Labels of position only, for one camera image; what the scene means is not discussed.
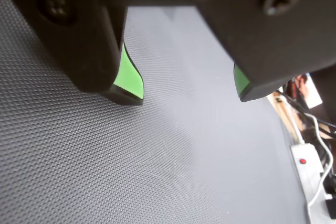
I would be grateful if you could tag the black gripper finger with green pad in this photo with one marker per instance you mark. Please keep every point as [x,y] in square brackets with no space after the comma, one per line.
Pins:
[78,37]
[275,45]

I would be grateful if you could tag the white card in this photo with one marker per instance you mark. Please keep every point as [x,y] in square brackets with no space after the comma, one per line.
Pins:
[313,93]

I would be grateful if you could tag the white power strip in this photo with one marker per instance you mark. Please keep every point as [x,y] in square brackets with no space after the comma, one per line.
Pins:
[307,166]

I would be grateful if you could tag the grey textured mat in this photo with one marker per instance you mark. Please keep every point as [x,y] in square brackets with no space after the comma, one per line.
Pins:
[157,155]

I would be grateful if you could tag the black plug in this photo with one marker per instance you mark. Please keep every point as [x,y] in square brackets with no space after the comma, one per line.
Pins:
[331,203]

